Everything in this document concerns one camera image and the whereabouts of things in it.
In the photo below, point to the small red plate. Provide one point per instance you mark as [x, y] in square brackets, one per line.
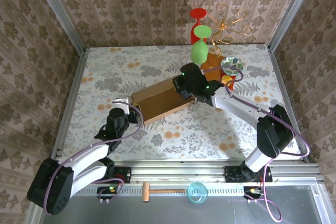
[231, 85]

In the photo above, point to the brown cardboard box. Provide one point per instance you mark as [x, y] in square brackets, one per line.
[157, 98]

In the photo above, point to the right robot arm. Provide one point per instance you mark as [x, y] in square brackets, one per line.
[236, 103]

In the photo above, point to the green plastic goblet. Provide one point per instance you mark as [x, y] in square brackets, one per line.
[198, 52]

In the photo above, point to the red plastic goblet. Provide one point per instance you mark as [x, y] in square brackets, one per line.
[198, 12]

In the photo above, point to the wooden stand base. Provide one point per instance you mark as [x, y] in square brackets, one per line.
[211, 64]

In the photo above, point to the leaf-patterned bowl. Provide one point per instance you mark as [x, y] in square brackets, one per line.
[231, 64]

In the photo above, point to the aluminium frame post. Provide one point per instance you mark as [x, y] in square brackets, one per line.
[57, 11]
[294, 11]

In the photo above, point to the aluminium mounting rail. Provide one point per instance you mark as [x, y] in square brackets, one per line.
[178, 172]

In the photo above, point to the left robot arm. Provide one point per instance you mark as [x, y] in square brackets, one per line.
[89, 155]

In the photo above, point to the blue glass cup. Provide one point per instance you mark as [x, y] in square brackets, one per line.
[197, 192]

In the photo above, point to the grey metal sheet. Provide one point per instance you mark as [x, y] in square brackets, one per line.
[157, 212]

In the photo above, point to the small controller board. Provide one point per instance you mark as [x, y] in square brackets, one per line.
[110, 190]
[253, 191]

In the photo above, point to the yellow round toy piece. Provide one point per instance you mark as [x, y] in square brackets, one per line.
[225, 79]

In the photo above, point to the wooden mallet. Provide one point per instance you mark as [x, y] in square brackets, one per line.
[145, 191]

